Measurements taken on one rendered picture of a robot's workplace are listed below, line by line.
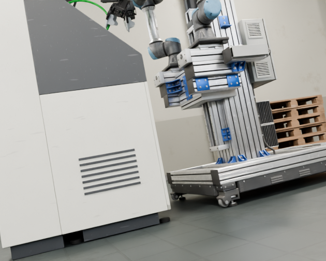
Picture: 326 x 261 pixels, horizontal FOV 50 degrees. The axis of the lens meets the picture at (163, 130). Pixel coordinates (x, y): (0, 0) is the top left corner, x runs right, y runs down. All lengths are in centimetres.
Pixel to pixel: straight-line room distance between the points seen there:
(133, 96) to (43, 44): 54
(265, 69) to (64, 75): 145
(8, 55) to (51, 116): 38
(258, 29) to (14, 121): 180
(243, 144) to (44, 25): 149
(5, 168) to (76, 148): 35
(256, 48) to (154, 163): 99
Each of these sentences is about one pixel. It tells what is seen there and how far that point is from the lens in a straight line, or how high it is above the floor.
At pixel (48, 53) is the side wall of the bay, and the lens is 198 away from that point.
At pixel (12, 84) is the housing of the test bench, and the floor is 86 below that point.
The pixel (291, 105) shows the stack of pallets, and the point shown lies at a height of 73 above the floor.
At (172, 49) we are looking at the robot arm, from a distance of 280.
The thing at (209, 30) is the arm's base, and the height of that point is 110.
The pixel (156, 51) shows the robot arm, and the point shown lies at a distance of 284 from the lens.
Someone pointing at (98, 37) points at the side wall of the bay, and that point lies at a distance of 202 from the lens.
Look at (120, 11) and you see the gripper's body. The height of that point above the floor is 126.
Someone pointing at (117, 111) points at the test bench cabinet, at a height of 65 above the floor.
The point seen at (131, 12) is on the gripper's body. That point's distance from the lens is 247.
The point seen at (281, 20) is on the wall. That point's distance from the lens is 710.
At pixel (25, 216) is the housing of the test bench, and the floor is 20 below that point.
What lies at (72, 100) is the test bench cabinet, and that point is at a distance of 191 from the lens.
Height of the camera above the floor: 36
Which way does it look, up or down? 4 degrees up
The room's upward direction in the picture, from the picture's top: 11 degrees counter-clockwise
